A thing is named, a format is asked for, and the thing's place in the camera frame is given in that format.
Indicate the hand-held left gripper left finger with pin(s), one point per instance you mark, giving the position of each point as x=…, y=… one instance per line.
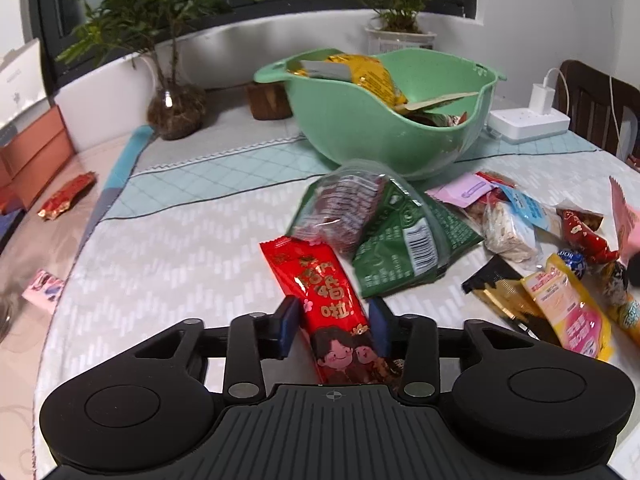
x=290, y=327

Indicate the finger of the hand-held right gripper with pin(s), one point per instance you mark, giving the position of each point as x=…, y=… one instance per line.
x=634, y=272

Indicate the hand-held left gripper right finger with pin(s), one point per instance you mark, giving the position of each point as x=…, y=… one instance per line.
x=381, y=327

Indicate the red cartoon snack packet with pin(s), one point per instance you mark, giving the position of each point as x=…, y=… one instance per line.
x=325, y=290

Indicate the pink gummy packet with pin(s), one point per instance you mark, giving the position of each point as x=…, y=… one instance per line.
x=627, y=215

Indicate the blue foil chocolate ball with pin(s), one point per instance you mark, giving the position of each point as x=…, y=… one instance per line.
x=572, y=262

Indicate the red white print snack packet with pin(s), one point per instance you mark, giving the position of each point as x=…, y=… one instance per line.
x=582, y=235

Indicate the green clear snack bag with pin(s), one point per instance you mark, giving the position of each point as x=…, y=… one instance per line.
x=400, y=240

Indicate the green plastic bowl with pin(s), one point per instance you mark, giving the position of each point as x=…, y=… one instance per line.
x=360, y=135

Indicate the yellow orange snack packet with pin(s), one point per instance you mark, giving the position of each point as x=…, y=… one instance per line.
x=370, y=77

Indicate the black foil chocolate ball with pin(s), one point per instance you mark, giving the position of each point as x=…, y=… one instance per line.
x=614, y=285

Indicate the yellow green print candy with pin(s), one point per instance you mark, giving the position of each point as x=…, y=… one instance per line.
x=627, y=312

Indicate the yellow flat snack packet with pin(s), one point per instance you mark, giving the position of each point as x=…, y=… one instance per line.
x=570, y=310

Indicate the black gold snack packet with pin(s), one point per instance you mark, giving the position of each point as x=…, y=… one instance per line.
x=500, y=290

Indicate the white patterned tablecloth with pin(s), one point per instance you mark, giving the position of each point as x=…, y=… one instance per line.
x=175, y=270

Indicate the pink purple label packet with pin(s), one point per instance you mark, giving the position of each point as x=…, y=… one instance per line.
x=460, y=191

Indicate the teal quilted table runner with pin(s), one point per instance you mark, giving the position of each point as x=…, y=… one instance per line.
x=210, y=180

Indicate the white power strip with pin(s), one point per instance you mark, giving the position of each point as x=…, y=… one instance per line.
x=530, y=125

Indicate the dark wooden chair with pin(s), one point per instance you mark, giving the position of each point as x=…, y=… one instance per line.
x=585, y=95

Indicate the white charger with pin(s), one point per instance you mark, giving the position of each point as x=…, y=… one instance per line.
x=542, y=100

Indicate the brown wooden cup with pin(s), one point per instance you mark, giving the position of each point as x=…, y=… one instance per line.
x=265, y=102

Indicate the plant in glass vase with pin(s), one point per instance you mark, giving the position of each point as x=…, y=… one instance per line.
x=175, y=115

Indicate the pink flat packet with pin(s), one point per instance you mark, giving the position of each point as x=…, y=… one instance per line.
x=44, y=290

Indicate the red foil snack packet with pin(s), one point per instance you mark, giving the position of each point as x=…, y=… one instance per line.
x=65, y=195

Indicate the plant in white pot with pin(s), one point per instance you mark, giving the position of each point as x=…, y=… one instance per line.
x=400, y=37

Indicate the orange storage boxes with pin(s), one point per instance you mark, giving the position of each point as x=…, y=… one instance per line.
x=35, y=155

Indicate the white open box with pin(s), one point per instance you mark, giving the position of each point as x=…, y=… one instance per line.
x=20, y=80

